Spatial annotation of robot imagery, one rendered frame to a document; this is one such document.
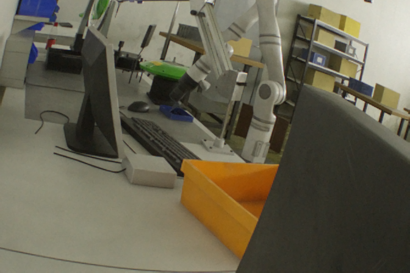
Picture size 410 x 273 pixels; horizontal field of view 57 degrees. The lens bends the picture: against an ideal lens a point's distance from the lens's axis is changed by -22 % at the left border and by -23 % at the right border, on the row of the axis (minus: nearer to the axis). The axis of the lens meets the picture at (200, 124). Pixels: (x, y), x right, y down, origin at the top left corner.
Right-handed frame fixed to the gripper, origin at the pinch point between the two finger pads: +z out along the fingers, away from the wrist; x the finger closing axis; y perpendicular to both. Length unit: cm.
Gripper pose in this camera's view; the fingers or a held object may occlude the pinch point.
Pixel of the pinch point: (168, 113)
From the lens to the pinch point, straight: 197.3
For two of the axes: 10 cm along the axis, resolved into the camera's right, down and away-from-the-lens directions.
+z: -6.7, 7.0, 2.4
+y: -7.3, -6.8, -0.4
